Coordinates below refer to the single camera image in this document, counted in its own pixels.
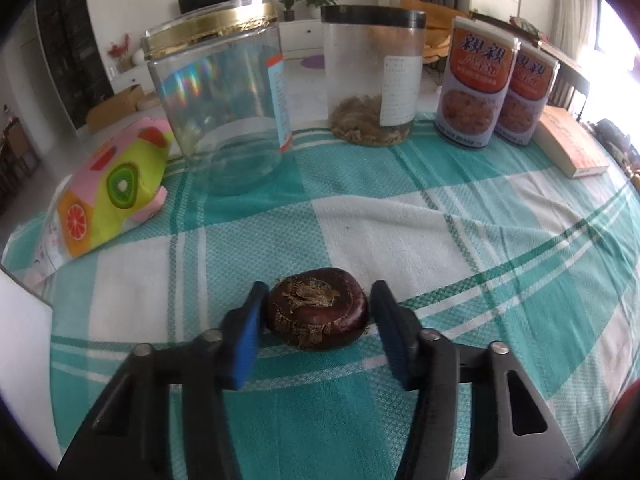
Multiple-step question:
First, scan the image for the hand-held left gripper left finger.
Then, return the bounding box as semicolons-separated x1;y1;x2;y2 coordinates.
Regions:
57;281;271;480

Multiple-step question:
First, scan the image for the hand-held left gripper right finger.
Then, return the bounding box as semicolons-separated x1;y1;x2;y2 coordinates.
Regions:
369;280;581;480

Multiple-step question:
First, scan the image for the dark water chestnut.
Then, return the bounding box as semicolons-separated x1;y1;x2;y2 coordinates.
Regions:
265;268;371;352

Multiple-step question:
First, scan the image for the teal checked tablecloth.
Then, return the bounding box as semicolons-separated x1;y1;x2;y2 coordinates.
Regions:
0;110;640;480

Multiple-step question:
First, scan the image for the fruit print pouch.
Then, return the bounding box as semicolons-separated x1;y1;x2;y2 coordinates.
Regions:
30;116;173;286

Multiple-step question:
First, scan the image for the white foam board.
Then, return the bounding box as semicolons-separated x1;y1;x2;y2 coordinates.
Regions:
0;266;54;463

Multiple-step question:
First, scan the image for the clear jar with gold lid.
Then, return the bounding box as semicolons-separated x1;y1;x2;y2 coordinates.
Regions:
141;0;293;196

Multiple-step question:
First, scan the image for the orange label tin can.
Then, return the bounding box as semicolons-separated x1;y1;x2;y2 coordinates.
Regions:
495;42;559;146
434;16;521;151

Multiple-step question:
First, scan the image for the clear jar with black lid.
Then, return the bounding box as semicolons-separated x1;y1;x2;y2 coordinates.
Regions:
321;5;427;147

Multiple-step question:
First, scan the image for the orange cover book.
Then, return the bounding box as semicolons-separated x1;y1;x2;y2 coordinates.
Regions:
534;105;612;179

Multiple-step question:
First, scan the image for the cardboard box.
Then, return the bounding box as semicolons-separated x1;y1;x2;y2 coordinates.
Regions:
86;84;147;134

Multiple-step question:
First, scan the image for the wooden chair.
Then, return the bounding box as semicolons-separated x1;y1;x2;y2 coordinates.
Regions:
537;37;592;118

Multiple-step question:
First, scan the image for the red flower plant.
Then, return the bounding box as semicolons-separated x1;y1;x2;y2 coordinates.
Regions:
107;34;136;70

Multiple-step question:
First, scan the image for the dark display cabinet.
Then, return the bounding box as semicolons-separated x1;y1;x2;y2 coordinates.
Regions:
34;0;114;128

